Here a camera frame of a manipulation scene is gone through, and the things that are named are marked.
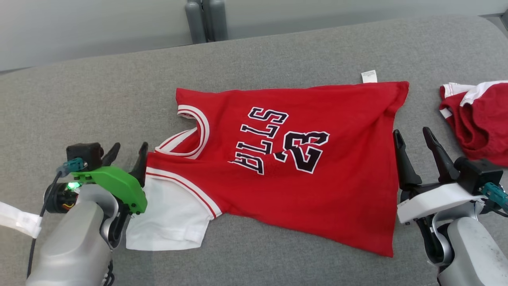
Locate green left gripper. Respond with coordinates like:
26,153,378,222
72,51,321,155
71,142,149,215

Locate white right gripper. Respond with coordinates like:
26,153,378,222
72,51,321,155
393,127,487,225

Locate red shorts white stripes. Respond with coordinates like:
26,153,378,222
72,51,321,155
439,80,508,167

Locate red Bulls basketball jersey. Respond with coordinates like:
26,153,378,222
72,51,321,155
125,70,410,258

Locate grey fabric sofa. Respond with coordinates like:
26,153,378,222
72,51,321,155
0,15,508,286

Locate white cloth cable tag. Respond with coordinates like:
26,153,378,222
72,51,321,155
0,201,42,239

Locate grey partition post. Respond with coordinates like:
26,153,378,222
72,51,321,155
185,0,207,44
202,0,229,42

